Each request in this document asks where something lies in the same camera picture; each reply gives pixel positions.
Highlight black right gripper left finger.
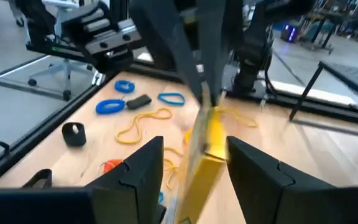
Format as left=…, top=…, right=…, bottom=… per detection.
left=85, top=136, right=165, bottom=224

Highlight black box blue lights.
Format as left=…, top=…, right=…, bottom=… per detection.
left=280, top=24, right=299, bottom=44

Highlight orange coil keychain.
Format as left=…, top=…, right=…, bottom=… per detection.
left=99, top=159, right=124, bottom=175

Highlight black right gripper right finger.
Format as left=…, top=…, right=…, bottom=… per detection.
left=227, top=136, right=335, bottom=224

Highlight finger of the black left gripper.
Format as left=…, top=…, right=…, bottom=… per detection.
left=128, top=0, right=205, bottom=105
left=196, top=0, right=229, bottom=106

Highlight yellow rubber band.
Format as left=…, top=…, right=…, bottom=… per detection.
left=216, top=105, right=258, bottom=128
left=114, top=107, right=173, bottom=146
left=163, top=129, right=194, bottom=191

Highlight black perforated metal shelf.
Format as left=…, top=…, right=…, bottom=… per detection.
left=288, top=60, right=358, bottom=122

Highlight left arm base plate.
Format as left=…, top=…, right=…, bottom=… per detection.
left=222, top=63, right=279, bottom=99

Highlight blue coil keychain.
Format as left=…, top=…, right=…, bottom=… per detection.
left=114, top=80, right=135, bottom=94
left=95, top=98, right=126, bottom=115

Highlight white office chair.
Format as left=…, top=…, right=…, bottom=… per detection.
left=26, top=0, right=98, bottom=101

